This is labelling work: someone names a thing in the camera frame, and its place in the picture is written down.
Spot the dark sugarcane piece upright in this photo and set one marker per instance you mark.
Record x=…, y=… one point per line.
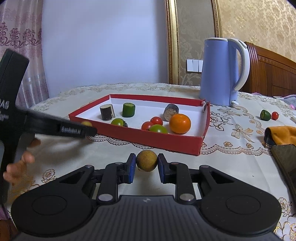
x=107, y=112

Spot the small green fruit on table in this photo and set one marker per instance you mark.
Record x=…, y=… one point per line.
x=265, y=115

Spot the red cardboard box lid tray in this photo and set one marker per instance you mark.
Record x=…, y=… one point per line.
x=146, y=107

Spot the embroidered cream tablecloth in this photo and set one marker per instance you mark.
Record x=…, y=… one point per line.
x=233, y=144

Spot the orange tangerine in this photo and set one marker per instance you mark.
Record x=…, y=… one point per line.
x=180, y=123

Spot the green tomato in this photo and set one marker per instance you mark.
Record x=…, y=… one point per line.
x=119, y=122
x=158, y=129

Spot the red cherry tomato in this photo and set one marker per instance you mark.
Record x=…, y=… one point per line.
x=146, y=125
x=156, y=120

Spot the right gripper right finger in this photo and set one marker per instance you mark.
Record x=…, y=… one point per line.
x=178, y=174

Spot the green tomato left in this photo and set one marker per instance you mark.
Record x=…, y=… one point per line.
x=119, y=122

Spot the small red tomato on table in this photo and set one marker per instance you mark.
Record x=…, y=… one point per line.
x=274, y=115

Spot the green cucumber piece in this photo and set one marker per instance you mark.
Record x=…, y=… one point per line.
x=128, y=110

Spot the pink floral curtain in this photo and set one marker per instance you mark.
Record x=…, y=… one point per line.
x=21, y=31

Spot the gold picture frame moulding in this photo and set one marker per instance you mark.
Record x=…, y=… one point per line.
x=188, y=24

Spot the orange black cloth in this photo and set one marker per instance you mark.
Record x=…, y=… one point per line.
x=280, y=135

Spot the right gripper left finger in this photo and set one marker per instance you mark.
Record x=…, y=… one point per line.
x=115, y=174

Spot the green tomato right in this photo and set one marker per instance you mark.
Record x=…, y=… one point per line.
x=158, y=129

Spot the person left hand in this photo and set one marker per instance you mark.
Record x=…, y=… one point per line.
x=14, y=172

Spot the white wall light switch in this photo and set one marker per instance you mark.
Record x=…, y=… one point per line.
x=194, y=65

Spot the wooden bed headboard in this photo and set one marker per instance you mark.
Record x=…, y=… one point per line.
x=270, y=73

